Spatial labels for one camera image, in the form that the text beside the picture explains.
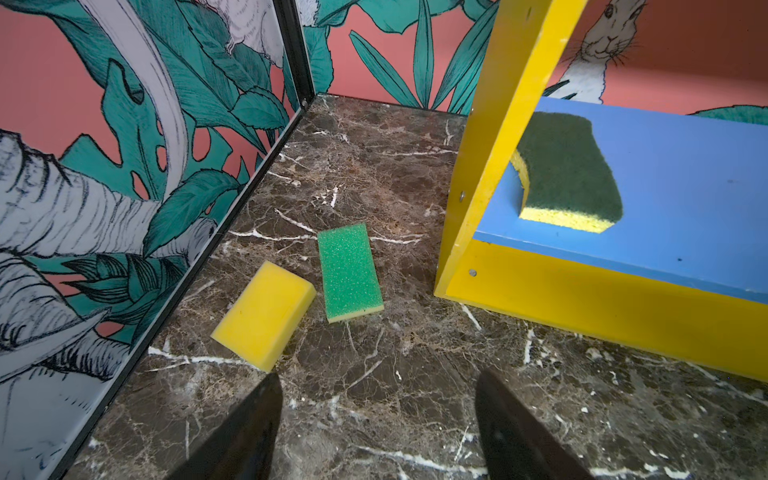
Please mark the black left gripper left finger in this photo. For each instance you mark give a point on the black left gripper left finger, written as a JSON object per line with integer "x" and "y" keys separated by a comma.
{"x": 242, "y": 447}

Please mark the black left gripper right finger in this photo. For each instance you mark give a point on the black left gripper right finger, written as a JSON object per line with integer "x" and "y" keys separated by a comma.
{"x": 515, "y": 444}

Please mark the dark green sponge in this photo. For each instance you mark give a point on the dark green sponge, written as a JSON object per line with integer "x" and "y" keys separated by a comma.
{"x": 565, "y": 178}

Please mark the yellow pink blue shelf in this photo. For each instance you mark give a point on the yellow pink blue shelf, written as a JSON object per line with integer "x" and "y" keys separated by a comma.
{"x": 677, "y": 96}

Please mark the bright green sponge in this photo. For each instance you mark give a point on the bright green sponge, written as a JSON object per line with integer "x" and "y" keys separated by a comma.
{"x": 350, "y": 285}

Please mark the black left frame post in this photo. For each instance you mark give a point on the black left frame post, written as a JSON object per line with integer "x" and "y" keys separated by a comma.
{"x": 240, "y": 75}

